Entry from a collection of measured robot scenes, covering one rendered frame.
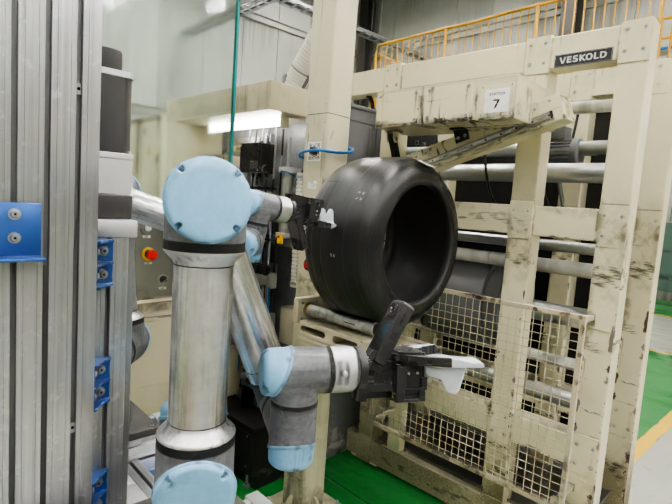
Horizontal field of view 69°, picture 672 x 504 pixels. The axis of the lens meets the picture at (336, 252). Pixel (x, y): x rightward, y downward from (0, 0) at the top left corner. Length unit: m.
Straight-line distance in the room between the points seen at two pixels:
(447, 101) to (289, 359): 1.37
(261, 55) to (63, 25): 12.14
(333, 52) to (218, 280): 1.42
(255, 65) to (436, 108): 11.07
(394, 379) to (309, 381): 0.15
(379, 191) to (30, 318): 1.02
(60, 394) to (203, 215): 0.46
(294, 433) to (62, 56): 0.70
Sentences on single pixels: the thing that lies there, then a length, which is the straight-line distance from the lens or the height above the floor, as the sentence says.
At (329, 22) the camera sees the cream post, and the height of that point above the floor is 1.99.
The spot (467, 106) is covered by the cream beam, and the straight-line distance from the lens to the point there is 1.89.
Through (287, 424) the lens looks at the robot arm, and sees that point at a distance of 0.80.
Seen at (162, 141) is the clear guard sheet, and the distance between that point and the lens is 1.97.
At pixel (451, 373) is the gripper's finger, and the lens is 0.84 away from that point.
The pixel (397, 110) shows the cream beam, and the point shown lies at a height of 1.70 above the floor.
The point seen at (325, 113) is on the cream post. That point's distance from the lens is 1.96.
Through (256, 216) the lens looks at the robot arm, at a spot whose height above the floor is 1.26.
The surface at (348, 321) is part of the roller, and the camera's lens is 1.74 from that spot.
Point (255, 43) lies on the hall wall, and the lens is 13.01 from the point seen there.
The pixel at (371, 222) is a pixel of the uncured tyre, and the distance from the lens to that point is 1.53.
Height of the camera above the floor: 1.31
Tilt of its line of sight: 6 degrees down
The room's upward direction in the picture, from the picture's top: 4 degrees clockwise
